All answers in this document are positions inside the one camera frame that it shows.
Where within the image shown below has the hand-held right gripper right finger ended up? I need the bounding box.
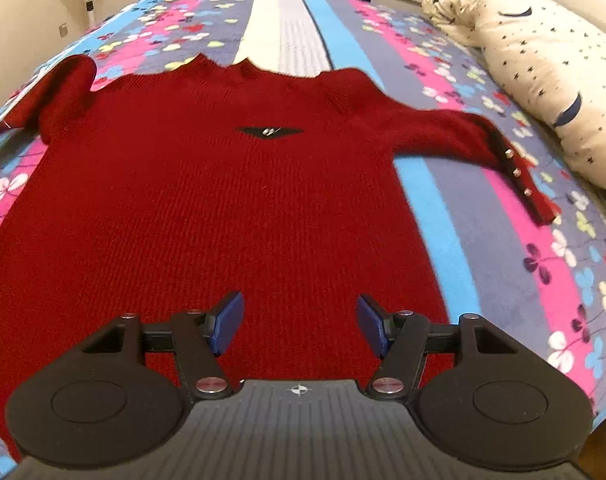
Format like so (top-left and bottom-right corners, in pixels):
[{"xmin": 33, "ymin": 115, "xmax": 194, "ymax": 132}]
[{"xmin": 355, "ymin": 294, "xmax": 527, "ymax": 402}]

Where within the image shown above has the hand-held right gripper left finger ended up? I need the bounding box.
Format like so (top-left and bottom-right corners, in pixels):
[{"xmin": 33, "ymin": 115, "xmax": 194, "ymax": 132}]
[{"xmin": 75, "ymin": 291, "xmax": 246, "ymax": 402}]

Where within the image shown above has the red knitted sweater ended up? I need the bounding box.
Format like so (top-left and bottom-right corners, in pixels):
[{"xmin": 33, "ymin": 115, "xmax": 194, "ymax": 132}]
[{"xmin": 0, "ymin": 54, "xmax": 564, "ymax": 456}]

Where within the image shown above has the floral striped blanket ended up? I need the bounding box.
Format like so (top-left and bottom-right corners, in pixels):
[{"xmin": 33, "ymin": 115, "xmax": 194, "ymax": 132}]
[{"xmin": 0, "ymin": 0, "xmax": 606, "ymax": 480}]

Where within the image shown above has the cream star-print pillow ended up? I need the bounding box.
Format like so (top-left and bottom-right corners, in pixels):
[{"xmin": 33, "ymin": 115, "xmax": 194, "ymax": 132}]
[{"xmin": 421, "ymin": 0, "xmax": 606, "ymax": 196}]

